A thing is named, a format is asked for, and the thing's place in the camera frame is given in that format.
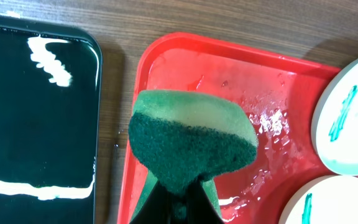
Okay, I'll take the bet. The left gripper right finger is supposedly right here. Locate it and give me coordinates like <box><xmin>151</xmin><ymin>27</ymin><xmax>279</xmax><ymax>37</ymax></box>
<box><xmin>185</xmin><ymin>180</ymin><xmax>224</xmax><ymax>224</ymax></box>

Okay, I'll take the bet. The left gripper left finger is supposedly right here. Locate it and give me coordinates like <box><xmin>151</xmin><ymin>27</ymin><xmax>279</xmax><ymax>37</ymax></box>
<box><xmin>130</xmin><ymin>181</ymin><xmax>177</xmax><ymax>224</ymax></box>

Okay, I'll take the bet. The green yellow scrub sponge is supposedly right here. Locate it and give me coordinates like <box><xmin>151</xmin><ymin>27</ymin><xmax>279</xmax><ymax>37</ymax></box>
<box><xmin>129</xmin><ymin>90</ymin><xmax>259</xmax><ymax>223</ymax></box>

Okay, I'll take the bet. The white plate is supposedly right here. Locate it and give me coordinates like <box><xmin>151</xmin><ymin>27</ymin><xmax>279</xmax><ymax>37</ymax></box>
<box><xmin>311</xmin><ymin>59</ymin><xmax>358</xmax><ymax>176</ymax></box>
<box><xmin>278</xmin><ymin>175</ymin><xmax>358</xmax><ymax>224</ymax></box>

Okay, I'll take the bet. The red tray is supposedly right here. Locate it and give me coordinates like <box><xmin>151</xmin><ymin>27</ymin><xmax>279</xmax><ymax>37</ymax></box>
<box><xmin>117</xmin><ymin>33</ymin><xmax>358</xmax><ymax>223</ymax></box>

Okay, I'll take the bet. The black tray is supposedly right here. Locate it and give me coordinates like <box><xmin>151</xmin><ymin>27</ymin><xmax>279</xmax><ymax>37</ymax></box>
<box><xmin>0</xmin><ymin>16</ymin><xmax>103</xmax><ymax>223</ymax></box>

